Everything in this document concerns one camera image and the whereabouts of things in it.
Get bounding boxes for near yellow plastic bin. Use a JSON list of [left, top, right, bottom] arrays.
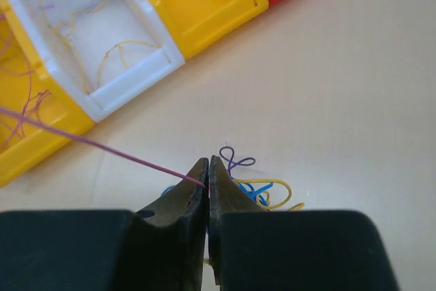
[[1, 0, 95, 186]]

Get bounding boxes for yellow wire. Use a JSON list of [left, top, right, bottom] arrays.
[[35, 0, 159, 94]]

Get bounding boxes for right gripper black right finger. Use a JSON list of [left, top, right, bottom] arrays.
[[208, 156, 399, 290]]

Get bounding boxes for dark purple wire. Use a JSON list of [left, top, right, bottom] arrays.
[[0, 106, 207, 188]]

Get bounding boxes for white plastic bin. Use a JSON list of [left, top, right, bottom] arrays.
[[8, 0, 185, 122]]

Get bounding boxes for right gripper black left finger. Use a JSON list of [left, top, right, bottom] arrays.
[[1, 158, 208, 290]]

